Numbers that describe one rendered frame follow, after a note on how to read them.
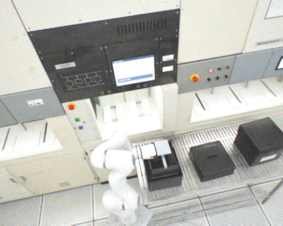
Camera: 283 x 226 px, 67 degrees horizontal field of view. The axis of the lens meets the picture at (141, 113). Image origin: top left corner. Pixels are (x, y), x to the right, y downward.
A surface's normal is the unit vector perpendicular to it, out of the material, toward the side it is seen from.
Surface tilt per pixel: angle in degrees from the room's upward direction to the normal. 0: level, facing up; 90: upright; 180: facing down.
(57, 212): 0
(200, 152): 0
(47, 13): 92
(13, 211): 0
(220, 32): 90
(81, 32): 90
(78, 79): 90
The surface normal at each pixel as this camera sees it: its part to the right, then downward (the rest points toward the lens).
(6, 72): 0.18, 0.71
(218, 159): -0.07, -0.68
